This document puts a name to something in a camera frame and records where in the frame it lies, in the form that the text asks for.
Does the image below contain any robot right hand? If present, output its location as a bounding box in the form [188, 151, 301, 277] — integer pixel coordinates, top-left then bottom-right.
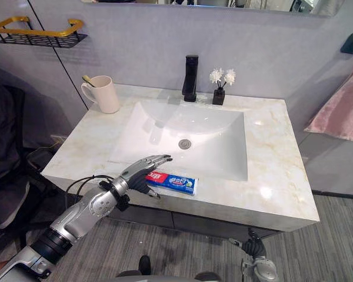
[228, 228, 267, 258]

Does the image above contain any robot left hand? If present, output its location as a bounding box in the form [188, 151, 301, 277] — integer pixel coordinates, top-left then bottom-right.
[120, 153, 174, 200]

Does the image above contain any blue red toothpaste box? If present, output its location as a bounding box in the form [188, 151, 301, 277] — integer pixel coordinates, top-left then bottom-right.
[145, 171, 199, 197]

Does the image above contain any marble vanity cabinet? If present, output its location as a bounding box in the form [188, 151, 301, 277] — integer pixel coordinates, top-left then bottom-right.
[41, 83, 321, 239]

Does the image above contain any robot dark foot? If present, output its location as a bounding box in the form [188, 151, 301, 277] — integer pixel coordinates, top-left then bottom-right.
[194, 271, 221, 282]
[138, 254, 152, 276]

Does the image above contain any white sink basin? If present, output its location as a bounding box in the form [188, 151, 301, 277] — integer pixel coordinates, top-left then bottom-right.
[108, 99, 249, 182]

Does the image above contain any cream ceramic mug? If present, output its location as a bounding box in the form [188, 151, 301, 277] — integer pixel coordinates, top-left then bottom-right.
[81, 75, 121, 115]

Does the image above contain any black faucet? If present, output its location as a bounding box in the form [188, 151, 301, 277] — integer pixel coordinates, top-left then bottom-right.
[181, 54, 200, 103]

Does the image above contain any black reed diffuser bottle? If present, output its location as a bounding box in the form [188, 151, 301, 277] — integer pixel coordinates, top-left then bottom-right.
[212, 89, 226, 106]

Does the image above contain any white diffuser flower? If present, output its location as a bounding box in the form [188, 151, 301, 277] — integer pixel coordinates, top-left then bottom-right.
[209, 68, 225, 84]
[224, 69, 237, 86]

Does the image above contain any dark chair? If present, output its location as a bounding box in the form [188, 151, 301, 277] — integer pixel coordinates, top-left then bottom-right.
[0, 63, 59, 265]

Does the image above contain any pink towel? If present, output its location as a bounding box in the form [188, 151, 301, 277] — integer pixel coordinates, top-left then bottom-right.
[303, 57, 353, 143]

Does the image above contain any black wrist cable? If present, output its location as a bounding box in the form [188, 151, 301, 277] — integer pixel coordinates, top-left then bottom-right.
[64, 174, 123, 203]

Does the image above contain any gold black wall shelf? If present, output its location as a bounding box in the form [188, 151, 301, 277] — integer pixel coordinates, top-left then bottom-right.
[0, 16, 88, 48]

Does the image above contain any wall mirror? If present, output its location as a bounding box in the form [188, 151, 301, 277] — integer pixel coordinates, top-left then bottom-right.
[81, 0, 347, 18]

